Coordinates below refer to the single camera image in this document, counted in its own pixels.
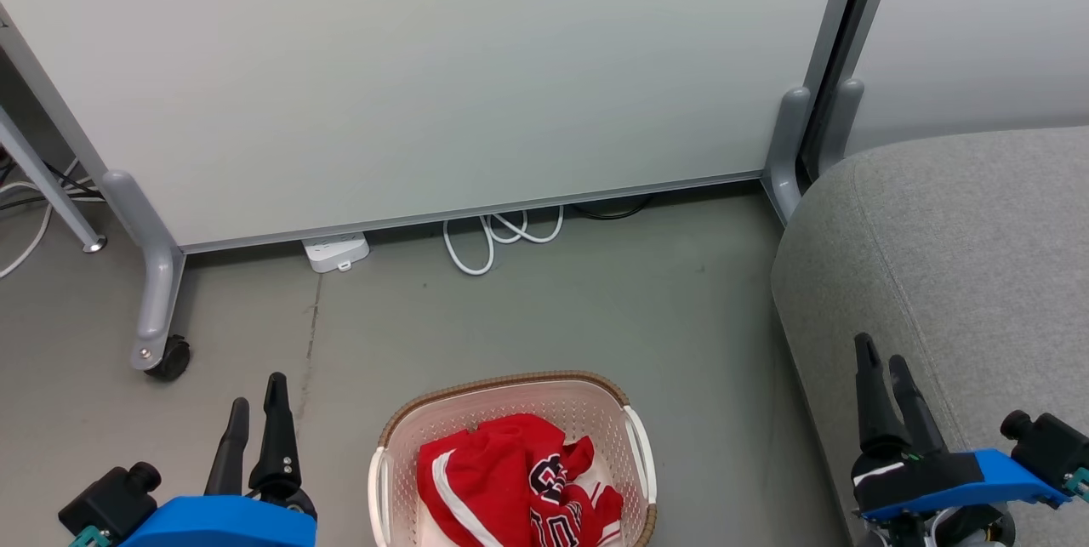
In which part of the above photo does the narrow white partition panel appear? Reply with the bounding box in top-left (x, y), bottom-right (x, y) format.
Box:
top-left (804, 0), bottom-right (1089, 182)

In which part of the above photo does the looped white cable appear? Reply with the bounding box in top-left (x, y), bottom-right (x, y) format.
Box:
top-left (442, 205), bottom-right (565, 276)

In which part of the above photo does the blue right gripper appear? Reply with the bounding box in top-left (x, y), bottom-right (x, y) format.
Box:
top-left (851, 333), bottom-right (1070, 524)

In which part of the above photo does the grey fabric sofa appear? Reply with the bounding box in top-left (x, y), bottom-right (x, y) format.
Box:
top-left (770, 126), bottom-right (1089, 547)

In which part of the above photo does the white plastic laundry basket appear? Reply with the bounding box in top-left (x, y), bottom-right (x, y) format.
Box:
top-left (368, 371), bottom-right (659, 547)

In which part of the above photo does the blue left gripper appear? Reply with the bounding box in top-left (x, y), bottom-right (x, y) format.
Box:
top-left (123, 373), bottom-right (318, 547)

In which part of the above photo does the large white partition panel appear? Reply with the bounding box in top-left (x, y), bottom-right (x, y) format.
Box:
top-left (0, 0), bottom-right (870, 371)

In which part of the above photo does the long white cable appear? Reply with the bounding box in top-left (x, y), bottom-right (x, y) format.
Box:
top-left (0, 160), bottom-right (79, 280)

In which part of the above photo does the grey metal table leg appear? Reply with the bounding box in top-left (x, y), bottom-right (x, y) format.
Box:
top-left (0, 105), bottom-right (108, 254)

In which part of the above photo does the red jersey with black numbers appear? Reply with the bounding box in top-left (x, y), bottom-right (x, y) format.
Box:
top-left (416, 413), bottom-right (567, 547)

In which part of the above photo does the thin black cable bundle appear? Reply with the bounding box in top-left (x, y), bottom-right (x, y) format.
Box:
top-left (0, 147), bottom-right (105, 212)

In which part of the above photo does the black partition caster wheel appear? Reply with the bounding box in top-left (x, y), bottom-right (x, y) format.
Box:
top-left (145, 336), bottom-right (191, 383)

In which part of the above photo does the black floor cable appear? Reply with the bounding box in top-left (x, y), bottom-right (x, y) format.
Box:
top-left (570, 194), bottom-right (656, 221)

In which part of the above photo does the white power strip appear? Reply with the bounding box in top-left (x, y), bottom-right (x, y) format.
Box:
top-left (302, 231), bottom-right (371, 274)

